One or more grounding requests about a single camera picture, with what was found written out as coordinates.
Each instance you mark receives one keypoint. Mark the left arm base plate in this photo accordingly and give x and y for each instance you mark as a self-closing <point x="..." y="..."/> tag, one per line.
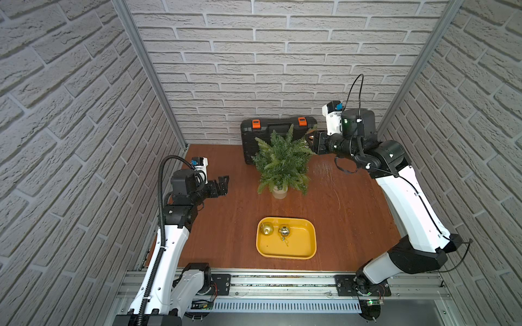
<point x="220" y="285"/>

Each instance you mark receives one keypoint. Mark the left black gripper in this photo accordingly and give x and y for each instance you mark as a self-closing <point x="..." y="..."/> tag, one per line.
<point x="215" y="187"/>

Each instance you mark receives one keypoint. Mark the yellow plastic tray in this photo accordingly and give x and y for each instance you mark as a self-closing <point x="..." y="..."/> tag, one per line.
<point x="300" y="244"/>

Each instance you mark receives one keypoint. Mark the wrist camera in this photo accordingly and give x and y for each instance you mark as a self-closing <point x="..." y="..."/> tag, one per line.
<point x="200" y="164"/>
<point x="332" y="112"/>

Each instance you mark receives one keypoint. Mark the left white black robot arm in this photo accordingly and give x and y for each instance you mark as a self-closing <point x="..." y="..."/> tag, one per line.
<point x="164" y="298"/>

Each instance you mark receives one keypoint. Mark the small green christmas tree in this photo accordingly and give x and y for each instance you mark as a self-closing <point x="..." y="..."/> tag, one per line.
<point x="283" y="162"/>

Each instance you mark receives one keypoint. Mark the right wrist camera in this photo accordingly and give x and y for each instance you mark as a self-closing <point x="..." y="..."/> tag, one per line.
<point x="332" y="112"/>

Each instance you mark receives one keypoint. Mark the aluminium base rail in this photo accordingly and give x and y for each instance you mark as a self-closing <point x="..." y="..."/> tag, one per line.
<point x="287" y="291"/>

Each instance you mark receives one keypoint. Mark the shiny gold ball ornament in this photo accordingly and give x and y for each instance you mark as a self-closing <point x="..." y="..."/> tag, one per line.
<point x="284" y="231"/>

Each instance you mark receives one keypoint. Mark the matte gold ball ornament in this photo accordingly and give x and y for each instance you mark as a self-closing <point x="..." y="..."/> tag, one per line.
<point x="266" y="228"/>

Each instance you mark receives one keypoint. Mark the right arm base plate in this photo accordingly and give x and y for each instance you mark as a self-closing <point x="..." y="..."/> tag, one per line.
<point x="354" y="285"/>

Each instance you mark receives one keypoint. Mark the white tree pot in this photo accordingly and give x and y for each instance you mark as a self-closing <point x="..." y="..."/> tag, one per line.
<point x="279" y="193"/>

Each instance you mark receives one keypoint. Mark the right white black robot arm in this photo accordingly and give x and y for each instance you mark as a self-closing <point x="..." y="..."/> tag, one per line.
<point x="351" y="134"/>

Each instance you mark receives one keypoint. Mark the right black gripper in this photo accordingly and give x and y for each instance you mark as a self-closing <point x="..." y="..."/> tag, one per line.
<point x="320" y="137"/>

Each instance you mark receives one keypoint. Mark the black tool case orange latches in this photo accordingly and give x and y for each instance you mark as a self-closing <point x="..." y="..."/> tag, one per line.
<point x="264" y="127"/>

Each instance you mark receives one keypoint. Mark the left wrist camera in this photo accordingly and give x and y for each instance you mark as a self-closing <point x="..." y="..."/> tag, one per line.
<point x="200" y="164"/>

